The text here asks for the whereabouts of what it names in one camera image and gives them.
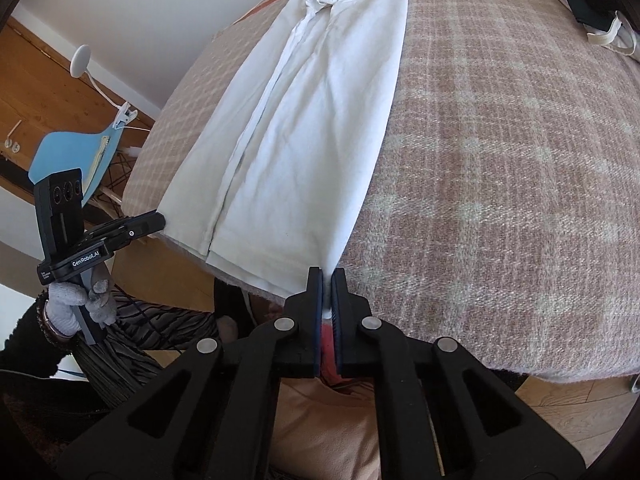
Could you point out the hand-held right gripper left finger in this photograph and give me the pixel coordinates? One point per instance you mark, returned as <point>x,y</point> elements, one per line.
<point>315,300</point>

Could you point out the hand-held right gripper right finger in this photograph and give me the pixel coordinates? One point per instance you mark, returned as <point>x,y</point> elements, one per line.
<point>341,305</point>

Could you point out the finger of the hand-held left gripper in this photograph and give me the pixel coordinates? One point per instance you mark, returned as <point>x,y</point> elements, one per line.
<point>142,225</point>

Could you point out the white t-shirt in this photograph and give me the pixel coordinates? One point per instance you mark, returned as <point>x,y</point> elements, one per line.
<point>310,135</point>

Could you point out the person's left forearm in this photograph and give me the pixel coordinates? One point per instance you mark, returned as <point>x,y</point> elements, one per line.
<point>25,345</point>

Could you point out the person's left hand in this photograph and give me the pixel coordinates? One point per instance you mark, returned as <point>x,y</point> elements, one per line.
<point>62,310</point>

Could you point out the blue chair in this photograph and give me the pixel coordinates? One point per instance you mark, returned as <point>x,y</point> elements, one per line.
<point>65,152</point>

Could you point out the black striped garment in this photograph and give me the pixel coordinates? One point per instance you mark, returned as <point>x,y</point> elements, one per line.
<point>150,320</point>

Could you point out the beige cloth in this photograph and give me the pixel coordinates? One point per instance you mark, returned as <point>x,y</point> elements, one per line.
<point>320,420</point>

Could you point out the white clip lamp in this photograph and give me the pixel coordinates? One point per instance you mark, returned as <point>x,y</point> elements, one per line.
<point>80,57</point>

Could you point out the pink checked blanket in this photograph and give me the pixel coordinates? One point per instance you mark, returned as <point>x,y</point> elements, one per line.
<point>500,185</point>

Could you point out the dark green folded garment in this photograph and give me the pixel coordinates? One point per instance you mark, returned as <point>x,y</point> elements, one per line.
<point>592,10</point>

